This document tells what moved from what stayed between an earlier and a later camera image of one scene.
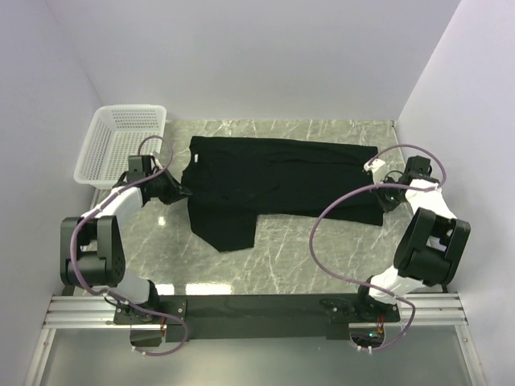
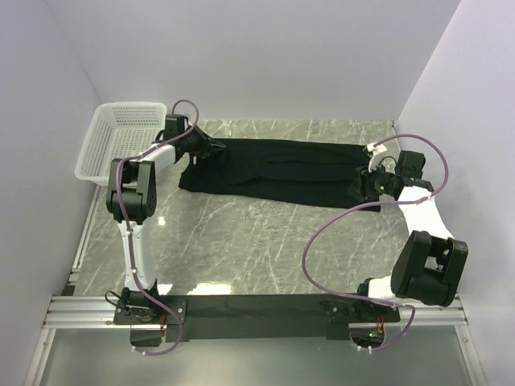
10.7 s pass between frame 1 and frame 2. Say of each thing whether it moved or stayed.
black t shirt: moved
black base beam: stayed
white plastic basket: stayed
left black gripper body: moved
